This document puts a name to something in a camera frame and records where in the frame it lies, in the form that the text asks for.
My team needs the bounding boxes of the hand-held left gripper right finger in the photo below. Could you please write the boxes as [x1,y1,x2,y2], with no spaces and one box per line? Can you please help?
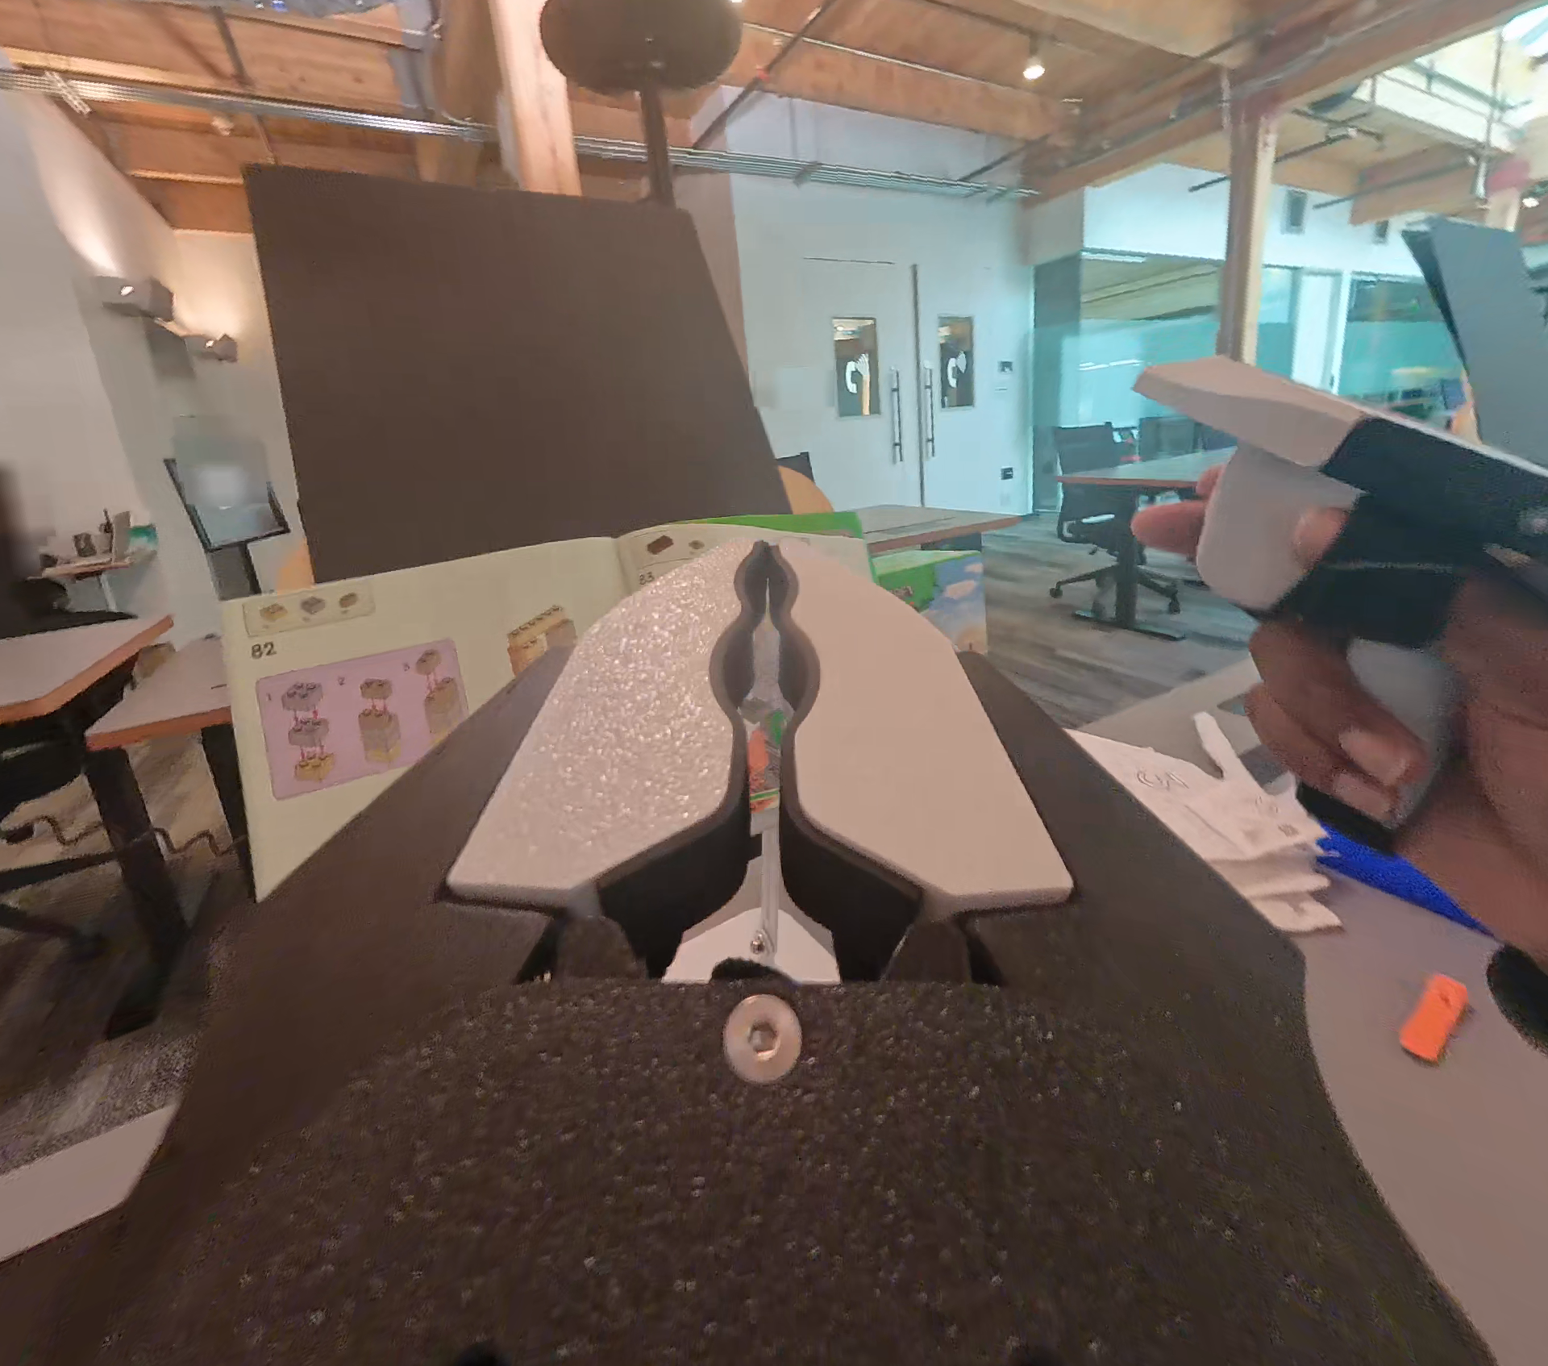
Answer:
[767,539,1078,981]

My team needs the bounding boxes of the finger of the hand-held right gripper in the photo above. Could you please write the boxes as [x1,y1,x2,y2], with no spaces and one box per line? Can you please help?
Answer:
[1131,356,1373,473]

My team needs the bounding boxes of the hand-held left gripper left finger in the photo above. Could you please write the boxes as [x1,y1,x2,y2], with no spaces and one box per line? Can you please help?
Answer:
[444,538,764,980]

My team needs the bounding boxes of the building instruction booklet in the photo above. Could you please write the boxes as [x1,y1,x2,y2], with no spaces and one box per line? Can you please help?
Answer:
[220,530,875,988]

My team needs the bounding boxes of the long wooden office desk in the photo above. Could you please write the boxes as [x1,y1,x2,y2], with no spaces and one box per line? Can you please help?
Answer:
[1054,447,1238,646]

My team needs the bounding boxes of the small wooden desk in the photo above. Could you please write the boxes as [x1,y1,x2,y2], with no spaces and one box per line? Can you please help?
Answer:
[864,505,1023,552]

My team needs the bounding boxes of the wood-edged side desk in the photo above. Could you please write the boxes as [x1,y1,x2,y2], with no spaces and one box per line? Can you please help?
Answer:
[0,610,177,1030]
[83,641,256,909]

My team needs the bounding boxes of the grey desk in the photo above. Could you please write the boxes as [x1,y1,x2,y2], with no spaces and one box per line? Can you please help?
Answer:
[0,652,1548,1366]

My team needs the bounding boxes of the person's right hand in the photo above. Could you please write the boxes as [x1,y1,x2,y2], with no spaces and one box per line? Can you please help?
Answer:
[1131,465,1548,970]

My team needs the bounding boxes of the narrow black panel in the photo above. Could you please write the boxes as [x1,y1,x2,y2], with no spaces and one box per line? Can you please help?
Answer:
[1402,217,1548,449]

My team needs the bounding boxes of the colourful toy set box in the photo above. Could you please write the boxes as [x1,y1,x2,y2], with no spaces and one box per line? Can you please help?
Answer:
[688,510,991,657]

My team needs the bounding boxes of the black office chair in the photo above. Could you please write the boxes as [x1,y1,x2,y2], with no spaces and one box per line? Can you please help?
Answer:
[1049,423,1180,625]

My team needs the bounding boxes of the white double door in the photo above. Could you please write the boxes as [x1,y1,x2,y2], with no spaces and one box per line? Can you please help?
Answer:
[799,259,1035,522]

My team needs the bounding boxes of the large black panel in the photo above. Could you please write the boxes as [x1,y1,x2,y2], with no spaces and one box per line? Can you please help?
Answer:
[241,165,793,588]

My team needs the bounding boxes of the blue plastic bin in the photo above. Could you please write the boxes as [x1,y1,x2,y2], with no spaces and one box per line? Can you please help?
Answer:
[1310,822,1501,939]

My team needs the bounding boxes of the black textured cushion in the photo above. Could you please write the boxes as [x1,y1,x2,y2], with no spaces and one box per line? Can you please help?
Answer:
[1485,943,1548,1054]

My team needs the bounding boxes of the orange brick separator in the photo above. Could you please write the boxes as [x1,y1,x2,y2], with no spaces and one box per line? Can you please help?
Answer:
[1399,973,1470,1062]

